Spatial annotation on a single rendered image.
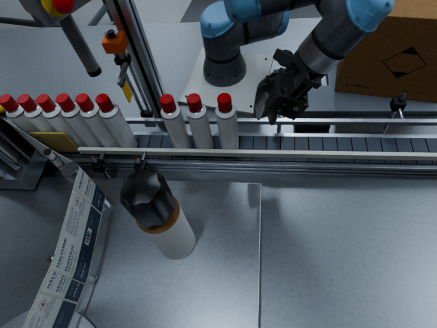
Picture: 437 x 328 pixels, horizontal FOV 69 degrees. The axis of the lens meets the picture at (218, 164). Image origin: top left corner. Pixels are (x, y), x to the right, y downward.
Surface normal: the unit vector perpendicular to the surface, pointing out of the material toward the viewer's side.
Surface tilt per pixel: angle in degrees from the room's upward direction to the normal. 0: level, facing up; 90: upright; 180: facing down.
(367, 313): 0
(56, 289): 90
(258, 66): 0
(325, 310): 0
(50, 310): 90
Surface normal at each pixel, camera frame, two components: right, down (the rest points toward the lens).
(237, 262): -0.10, -0.51
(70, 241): 0.99, -0.04
